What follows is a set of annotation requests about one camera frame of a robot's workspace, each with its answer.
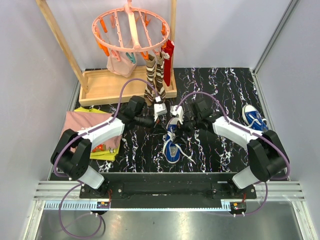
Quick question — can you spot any left brown striped sock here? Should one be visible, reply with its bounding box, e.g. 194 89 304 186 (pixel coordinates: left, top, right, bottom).
144 54 156 105

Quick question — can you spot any blue sneaker with white laces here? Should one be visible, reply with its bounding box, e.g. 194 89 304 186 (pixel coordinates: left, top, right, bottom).
162 117 196 164

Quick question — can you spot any wooden drying rack stand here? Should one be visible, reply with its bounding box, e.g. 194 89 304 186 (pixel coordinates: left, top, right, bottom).
37 0 177 107

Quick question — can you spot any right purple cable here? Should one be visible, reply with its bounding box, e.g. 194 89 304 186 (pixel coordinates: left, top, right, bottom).
174 91 291 217

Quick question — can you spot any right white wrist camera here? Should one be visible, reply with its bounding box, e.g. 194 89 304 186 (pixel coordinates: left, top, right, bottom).
170 105 184 124

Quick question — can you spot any pink round clip hanger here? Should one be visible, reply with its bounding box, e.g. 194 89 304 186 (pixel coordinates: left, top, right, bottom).
91 0 171 64

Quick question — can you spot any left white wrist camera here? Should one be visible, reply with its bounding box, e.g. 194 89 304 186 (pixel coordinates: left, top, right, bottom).
153 96 168 121

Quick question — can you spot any right brown striped sock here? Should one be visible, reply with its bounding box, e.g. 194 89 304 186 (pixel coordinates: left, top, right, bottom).
154 52 166 101

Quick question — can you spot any purple cable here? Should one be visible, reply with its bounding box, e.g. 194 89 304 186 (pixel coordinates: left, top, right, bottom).
52 78 162 238
174 91 291 217

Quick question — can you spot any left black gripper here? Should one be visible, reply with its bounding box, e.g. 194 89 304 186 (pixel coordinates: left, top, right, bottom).
134 112 168 136

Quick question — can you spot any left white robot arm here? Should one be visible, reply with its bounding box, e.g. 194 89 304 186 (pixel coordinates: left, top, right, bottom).
50 95 158 198

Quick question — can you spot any pink mesh laundry bag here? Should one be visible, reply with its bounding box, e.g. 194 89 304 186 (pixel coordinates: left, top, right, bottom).
106 50 137 78

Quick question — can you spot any yellow folded t-shirt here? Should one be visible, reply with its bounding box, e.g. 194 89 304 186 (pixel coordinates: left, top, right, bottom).
74 107 121 161

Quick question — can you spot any aluminium slotted rail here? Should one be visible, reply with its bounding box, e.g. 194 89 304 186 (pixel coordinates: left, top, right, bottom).
44 199 231 212

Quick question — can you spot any red hanging sock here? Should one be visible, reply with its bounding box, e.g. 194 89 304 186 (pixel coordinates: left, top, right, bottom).
162 39 175 87

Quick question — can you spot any pink folded t-shirt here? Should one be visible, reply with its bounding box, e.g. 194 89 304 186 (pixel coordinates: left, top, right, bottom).
60 109 112 135

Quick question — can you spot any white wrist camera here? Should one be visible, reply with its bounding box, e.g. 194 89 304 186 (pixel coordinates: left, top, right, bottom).
170 105 184 124
153 96 168 121

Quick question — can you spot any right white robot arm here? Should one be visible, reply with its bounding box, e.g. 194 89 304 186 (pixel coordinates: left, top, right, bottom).
178 99 290 199

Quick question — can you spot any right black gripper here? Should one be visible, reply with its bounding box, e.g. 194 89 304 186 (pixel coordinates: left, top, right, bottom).
172 112 201 146

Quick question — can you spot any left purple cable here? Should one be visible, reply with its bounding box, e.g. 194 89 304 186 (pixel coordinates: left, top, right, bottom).
52 78 162 238

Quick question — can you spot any brown striped sock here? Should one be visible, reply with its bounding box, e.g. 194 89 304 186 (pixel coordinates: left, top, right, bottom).
144 54 156 105
154 52 166 101

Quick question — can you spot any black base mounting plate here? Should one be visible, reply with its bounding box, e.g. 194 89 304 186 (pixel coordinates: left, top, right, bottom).
79 172 257 205

